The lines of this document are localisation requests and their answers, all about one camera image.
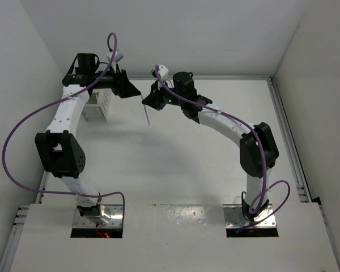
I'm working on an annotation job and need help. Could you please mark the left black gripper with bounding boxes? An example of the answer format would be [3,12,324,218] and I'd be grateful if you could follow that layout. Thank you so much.
[90,62,140,98]

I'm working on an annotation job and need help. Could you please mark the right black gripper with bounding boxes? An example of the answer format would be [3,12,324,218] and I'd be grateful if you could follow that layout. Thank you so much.
[143,78,185,111]

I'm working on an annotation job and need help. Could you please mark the thin clear silver stick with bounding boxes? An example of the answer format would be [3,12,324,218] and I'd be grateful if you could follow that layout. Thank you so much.
[141,94,151,126]

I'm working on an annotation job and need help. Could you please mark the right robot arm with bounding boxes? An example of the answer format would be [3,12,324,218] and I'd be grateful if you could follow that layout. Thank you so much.
[142,65,279,222]

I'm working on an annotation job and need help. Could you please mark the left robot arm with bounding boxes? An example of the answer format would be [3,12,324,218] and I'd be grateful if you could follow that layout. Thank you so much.
[35,51,141,224]

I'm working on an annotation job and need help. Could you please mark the white two-slot organizer box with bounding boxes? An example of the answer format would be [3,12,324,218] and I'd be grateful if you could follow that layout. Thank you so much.
[83,89,111,121]

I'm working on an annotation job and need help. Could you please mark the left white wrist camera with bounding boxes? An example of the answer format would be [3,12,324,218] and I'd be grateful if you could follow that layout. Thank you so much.
[107,50,124,71]

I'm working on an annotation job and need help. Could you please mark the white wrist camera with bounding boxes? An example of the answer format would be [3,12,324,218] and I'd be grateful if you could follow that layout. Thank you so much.
[107,50,124,71]
[151,65,169,80]

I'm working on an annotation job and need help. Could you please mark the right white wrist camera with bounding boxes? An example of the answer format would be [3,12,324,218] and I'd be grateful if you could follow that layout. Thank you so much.
[151,65,169,80]

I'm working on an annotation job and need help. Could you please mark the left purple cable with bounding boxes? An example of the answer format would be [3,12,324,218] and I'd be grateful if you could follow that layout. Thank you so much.
[2,32,126,206]

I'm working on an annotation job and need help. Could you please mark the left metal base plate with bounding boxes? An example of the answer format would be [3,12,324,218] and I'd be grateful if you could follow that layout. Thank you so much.
[73,204,123,229]

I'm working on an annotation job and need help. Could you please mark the metal base plate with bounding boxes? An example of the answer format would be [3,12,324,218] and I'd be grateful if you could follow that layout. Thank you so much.
[223,205,277,230]
[73,204,123,229]

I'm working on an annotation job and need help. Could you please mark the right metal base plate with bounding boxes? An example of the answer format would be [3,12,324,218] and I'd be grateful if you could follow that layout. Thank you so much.
[223,205,277,230]

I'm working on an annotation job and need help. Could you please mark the aluminium frame rail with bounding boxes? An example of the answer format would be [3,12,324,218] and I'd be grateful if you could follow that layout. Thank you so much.
[267,77,312,203]

